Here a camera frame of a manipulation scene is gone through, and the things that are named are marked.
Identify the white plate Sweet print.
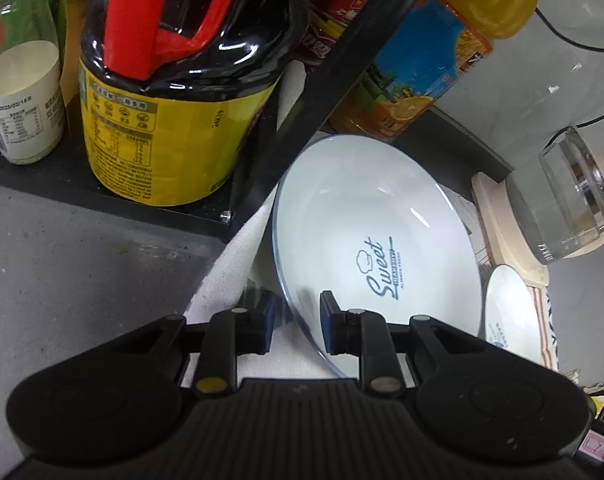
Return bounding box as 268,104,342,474
271,136,482,377

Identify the white plate Bake print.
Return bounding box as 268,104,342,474
484,264,544,365

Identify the patterned white table cloth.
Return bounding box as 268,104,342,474
182,58,560,380

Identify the black metal shelf rack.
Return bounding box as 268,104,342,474
0,0,417,240

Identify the glass kettle cream base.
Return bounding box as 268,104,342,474
472,126,604,288

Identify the white powder glass jar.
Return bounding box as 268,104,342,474
0,0,66,165

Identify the orange juice bottle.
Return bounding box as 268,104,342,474
330,0,538,141

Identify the soy sauce jug red handle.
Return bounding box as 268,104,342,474
78,0,307,207

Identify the black power cable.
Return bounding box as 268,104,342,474
534,6,604,131

